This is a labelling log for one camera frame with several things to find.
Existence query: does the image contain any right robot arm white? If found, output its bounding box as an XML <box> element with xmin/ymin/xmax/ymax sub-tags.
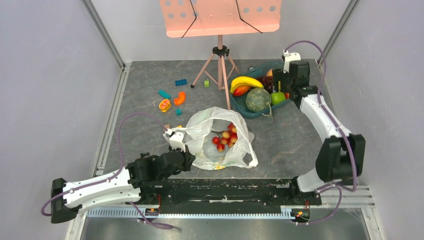
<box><xmin>272</xmin><ymin>60</ymin><xmax>366</xmax><ymax>204</ymax></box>

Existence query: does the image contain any white plastic bag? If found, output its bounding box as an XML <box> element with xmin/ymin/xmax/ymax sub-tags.
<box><xmin>170</xmin><ymin>106</ymin><xmax>258</xmax><ymax>170</ymax></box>

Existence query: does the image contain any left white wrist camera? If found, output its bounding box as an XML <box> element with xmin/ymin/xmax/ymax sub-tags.
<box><xmin>163</xmin><ymin>128</ymin><xmax>186</xmax><ymax>152</ymax></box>

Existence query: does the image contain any red cherry fruit cluster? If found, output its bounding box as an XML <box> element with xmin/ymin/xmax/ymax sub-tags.
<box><xmin>211</xmin><ymin>123</ymin><xmax>238</xmax><ymax>153</ymax></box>

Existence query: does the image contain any blue lego brick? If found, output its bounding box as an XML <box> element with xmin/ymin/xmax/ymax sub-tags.
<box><xmin>174</xmin><ymin>78</ymin><xmax>188</xmax><ymax>87</ymax></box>

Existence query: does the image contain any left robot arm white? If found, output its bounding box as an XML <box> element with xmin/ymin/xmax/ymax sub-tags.
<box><xmin>48</xmin><ymin>147</ymin><xmax>196</xmax><ymax>224</ymax></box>

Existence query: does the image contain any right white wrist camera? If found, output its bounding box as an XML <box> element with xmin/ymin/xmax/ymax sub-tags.
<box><xmin>281</xmin><ymin>50</ymin><xmax>302</xmax><ymax>73</ymax></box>

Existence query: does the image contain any orange slice toy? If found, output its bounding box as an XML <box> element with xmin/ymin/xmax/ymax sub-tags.
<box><xmin>158</xmin><ymin>98</ymin><xmax>171</xmax><ymax>113</ymax></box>

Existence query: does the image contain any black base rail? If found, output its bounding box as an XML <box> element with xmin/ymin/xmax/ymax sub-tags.
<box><xmin>135</xmin><ymin>178</ymin><xmax>322</xmax><ymax>215</ymax></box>

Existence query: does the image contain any peach fake fruit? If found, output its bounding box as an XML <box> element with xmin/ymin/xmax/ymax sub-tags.
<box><xmin>266</xmin><ymin>69</ymin><xmax>273</xmax><ymax>77</ymax></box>

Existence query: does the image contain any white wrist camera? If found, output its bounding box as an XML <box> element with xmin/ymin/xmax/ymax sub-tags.
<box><xmin>281</xmin><ymin>50</ymin><xmax>302</xmax><ymax>73</ymax></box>
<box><xmin>163</xmin><ymin>128</ymin><xmax>186</xmax><ymax>152</ymax></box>

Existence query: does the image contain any teal flat block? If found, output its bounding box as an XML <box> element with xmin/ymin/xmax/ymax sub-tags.
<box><xmin>158</xmin><ymin>89</ymin><xmax>171</xmax><ymax>99</ymax></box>

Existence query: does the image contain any green netted melon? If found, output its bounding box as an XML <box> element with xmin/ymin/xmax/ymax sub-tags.
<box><xmin>245</xmin><ymin>88</ymin><xmax>274</xmax><ymax>122</ymax></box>

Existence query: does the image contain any pink music stand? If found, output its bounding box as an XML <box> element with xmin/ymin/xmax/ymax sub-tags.
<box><xmin>159</xmin><ymin>0</ymin><xmax>283</xmax><ymax>109</ymax></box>

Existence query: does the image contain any orange curved block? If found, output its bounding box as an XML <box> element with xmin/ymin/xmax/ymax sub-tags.
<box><xmin>173</xmin><ymin>91</ymin><xmax>186</xmax><ymax>106</ymax></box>

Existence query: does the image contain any dark red grape bunch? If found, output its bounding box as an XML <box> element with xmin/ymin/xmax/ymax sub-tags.
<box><xmin>256</xmin><ymin>75</ymin><xmax>274</xmax><ymax>94</ymax></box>

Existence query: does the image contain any red orange mango fake fruit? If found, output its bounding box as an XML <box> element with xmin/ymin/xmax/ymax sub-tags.
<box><xmin>232</xmin><ymin>85</ymin><xmax>252</xmax><ymax>97</ymax></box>

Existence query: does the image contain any teal plastic fruit bin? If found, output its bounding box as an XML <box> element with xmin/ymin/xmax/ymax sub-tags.
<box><xmin>228</xmin><ymin>60</ymin><xmax>285</xmax><ymax>119</ymax></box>

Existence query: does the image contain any yellow banana fake fruit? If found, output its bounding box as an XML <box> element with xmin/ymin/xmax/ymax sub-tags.
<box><xmin>229</xmin><ymin>76</ymin><xmax>264</xmax><ymax>94</ymax></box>

